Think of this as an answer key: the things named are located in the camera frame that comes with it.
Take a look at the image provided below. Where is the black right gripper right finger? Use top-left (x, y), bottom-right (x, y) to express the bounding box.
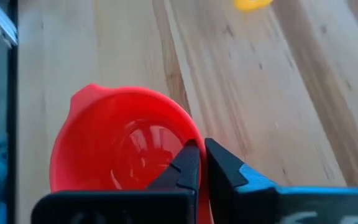
top-left (204, 138), bottom-right (358, 224)

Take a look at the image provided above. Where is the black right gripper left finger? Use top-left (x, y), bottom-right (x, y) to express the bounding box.
top-left (31, 139), bottom-right (201, 224)

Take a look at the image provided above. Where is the red measuring cup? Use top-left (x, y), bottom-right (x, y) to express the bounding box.
top-left (48, 83), bottom-right (214, 224)

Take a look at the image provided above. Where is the yellow measuring cup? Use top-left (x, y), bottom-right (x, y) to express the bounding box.
top-left (233, 0), bottom-right (273, 12)

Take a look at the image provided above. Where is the black aluminium table frame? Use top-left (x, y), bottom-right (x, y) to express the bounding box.
top-left (6, 0), bottom-right (19, 224)

